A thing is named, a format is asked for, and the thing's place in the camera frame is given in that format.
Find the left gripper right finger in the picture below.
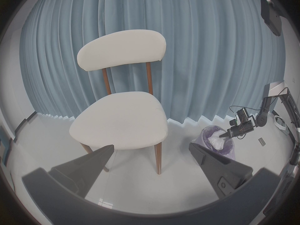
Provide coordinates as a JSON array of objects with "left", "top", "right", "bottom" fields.
[{"left": 189, "top": 142, "right": 254, "bottom": 200}]

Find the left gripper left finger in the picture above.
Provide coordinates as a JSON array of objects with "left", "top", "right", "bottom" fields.
[{"left": 49, "top": 144, "right": 115, "bottom": 199}]

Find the white paper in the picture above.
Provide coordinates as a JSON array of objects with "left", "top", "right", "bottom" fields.
[{"left": 208, "top": 130, "right": 227, "bottom": 151}]

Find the purple plastic bag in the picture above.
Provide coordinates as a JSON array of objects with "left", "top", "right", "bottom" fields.
[{"left": 191, "top": 125, "right": 236, "bottom": 161}]

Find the white oval object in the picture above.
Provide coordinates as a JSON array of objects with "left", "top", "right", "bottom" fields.
[{"left": 274, "top": 115, "right": 289, "bottom": 136}]

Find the white cushioned wooden chair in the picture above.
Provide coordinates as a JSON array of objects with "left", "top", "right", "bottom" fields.
[{"left": 69, "top": 29, "right": 169, "bottom": 175}]

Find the pale blue curtain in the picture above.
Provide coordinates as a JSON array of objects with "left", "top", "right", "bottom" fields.
[{"left": 20, "top": 0, "right": 287, "bottom": 126}]

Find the black cable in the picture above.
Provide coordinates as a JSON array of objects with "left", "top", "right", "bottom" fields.
[{"left": 229, "top": 105, "right": 261, "bottom": 117}]

